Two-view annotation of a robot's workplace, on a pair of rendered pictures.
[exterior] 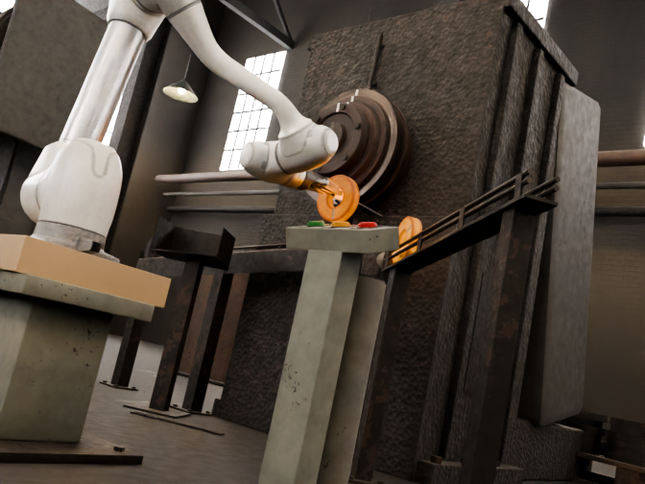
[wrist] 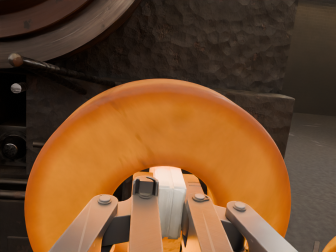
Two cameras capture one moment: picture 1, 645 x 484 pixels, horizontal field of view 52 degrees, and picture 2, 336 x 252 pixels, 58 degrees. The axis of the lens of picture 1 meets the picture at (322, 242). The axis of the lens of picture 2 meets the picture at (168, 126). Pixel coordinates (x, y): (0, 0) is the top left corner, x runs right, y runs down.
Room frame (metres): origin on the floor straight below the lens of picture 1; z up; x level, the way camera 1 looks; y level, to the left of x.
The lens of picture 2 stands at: (1.98, 0.11, 0.92)
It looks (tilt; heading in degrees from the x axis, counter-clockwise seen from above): 13 degrees down; 311
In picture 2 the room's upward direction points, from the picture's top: 6 degrees clockwise
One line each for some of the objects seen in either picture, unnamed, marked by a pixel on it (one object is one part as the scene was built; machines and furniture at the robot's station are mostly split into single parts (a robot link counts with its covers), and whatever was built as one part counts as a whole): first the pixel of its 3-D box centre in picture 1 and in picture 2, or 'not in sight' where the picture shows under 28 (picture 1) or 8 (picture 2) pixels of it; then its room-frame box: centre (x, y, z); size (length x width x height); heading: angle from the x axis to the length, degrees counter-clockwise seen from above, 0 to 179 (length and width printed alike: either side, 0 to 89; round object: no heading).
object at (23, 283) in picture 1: (55, 292); not in sight; (1.52, 0.57, 0.33); 0.32 x 0.32 x 0.04; 51
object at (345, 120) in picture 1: (334, 139); not in sight; (2.36, 0.04, 1.11); 0.28 x 0.06 x 0.28; 47
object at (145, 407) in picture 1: (176, 316); not in sight; (2.58, 0.49, 0.36); 0.26 x 0.20 x 0.72; 82
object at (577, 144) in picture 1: (488, 278); not in sight; (3.30, -0.86, 0.89); 1.04 x 0.95 x 1.78; 137
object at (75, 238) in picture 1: (73, 242); not in sight; (1.51, 0.56, 0.45); 0.22 x 0.18 x 0.06; 46
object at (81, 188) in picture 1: (83, 185); not in sight; (1.53, 0.58, 0.59); 0.18 x 0.16 x 0.22; 37
